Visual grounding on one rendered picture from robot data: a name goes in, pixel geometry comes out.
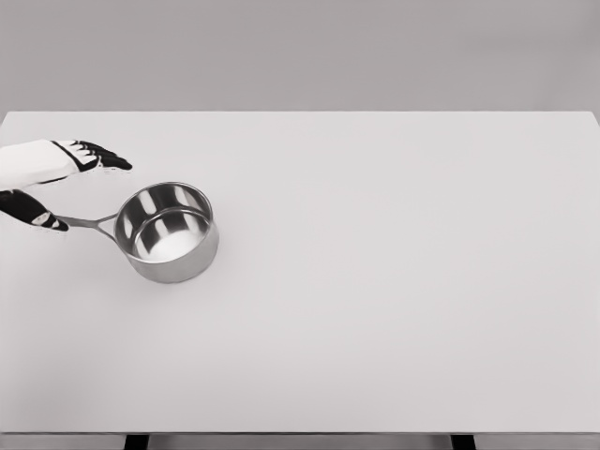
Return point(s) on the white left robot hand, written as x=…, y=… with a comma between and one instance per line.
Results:
x=40, y=161

